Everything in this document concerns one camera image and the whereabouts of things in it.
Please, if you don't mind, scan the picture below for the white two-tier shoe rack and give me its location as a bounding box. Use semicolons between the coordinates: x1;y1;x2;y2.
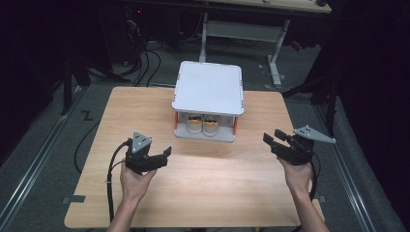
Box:
171;60;246;144

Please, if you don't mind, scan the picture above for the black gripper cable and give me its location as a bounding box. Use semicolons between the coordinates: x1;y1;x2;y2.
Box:
307;154;321;201
106;139;133;224

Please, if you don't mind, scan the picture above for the metal floor rail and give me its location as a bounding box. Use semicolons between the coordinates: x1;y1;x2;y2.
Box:
0;86;85;228
312;105;377;232

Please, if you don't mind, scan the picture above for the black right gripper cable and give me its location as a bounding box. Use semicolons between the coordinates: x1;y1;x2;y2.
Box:
307;154;321;201

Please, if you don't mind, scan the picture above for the black zigzag tape mark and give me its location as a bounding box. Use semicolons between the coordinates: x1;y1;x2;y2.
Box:
80;109;95;122

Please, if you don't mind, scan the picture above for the thin black floor cable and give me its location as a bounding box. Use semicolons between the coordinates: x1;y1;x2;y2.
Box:
73;120;102;175

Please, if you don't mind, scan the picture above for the bundle of black floor cables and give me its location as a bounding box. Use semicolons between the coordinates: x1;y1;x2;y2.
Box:
124;17;162;88

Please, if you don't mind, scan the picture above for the black metal stand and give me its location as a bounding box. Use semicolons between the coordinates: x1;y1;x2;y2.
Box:
281;72;340;137
60;53;132;116

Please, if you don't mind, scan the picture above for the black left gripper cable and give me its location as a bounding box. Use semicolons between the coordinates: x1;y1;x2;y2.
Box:
106;139;133;224

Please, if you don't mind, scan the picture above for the desk with white metal legs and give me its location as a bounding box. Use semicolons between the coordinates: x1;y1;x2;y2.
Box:
197;0;333;89

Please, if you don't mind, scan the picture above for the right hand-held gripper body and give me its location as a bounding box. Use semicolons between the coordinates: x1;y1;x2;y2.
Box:
278;124;337;166

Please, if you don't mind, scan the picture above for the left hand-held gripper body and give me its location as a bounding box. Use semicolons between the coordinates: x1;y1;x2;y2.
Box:
124;130;154;176

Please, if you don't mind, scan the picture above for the white and tan sneaker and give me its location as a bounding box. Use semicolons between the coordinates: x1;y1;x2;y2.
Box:
202;114;220;138
187;113;204;135

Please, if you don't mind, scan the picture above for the person's left hand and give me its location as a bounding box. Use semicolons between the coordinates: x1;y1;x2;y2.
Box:
119;166;159;203

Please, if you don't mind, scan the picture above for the person's right hand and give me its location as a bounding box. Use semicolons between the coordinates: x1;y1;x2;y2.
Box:
277;157;314;195

